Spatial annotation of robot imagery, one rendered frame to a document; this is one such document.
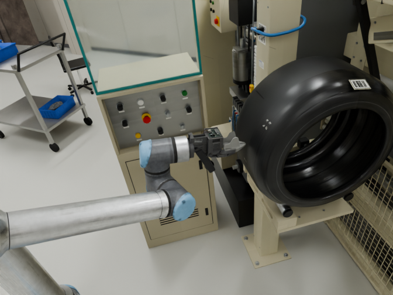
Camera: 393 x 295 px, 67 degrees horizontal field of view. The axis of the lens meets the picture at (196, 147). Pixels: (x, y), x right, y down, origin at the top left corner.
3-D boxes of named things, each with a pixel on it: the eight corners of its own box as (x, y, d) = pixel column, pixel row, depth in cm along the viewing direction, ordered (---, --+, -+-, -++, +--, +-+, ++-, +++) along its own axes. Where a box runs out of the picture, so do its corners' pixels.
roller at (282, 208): (260, 164, 152) (252, 167, 152) (259, 158, 149) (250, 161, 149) (293, 215, 124) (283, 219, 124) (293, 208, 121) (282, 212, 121)
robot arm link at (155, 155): (139, 160, 106) (136, 136, 101) (173, 155, 109) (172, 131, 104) (141, 175, 99) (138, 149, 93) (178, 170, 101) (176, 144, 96)
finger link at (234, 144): (250, 137, 103) (224, 140, 101) (248, 151, 106) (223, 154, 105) (246, 133, 105) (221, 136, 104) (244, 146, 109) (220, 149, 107)
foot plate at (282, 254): (241, 237, 221) (240, 235, 220) (274, 227, 225) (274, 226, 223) (254, 268, 200) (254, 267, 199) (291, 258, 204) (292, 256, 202)
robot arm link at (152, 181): (157, 208, 103) (154, 179, 96) (142, 191, 111) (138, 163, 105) (179, 198, 107) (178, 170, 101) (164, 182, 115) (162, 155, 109)
